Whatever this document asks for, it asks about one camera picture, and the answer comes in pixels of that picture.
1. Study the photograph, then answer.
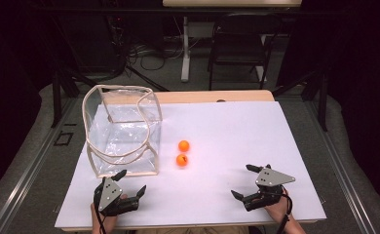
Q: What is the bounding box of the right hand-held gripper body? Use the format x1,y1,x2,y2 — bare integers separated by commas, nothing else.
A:
242,164,297,213

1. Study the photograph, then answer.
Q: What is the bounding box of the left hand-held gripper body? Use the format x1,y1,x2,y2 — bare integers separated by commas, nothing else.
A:
93,176,140,217

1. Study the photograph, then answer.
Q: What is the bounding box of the clear plastic bag beige trim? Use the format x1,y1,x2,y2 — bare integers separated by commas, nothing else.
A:
81,84,164,179

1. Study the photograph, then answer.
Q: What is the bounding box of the orange ball dark mark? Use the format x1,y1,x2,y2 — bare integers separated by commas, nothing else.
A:
175,153,189,168

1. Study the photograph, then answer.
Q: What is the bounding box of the person's left hand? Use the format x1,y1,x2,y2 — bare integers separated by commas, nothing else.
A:
90,203,119,229

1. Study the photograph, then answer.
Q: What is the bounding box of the person's right hand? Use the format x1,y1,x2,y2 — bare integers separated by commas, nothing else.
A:
264,192,293,224

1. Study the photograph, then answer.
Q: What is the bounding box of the white sheet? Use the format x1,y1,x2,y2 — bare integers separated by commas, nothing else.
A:
54,100,327,229

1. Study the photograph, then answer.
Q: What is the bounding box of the black metal stand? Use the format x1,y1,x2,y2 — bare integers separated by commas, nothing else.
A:
271,69,329,133
50,68,82,129

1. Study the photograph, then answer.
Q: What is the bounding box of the wooden table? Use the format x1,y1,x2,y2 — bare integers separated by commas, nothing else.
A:
60,90,327,233

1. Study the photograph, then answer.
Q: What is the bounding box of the black folding chair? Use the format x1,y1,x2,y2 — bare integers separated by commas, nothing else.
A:
207,13,284,92

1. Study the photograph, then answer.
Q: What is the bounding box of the white desk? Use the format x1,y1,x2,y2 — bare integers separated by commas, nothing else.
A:
162,0,303,83

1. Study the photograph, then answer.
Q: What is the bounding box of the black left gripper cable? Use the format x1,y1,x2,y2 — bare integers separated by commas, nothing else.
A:
93,191,108,234

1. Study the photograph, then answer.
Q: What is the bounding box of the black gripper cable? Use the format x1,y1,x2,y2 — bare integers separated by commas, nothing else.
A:
276,186,294,234
93,191,108,234

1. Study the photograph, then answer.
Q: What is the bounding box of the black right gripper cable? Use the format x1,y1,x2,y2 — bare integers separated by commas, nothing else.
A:
276,186,294,234

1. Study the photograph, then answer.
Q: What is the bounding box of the metal floor rail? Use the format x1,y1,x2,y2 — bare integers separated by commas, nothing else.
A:
0,97,79,234
304,97,378,234

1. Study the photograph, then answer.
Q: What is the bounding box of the tangle of floor cables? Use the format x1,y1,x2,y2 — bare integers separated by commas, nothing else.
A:
126,40,186,71

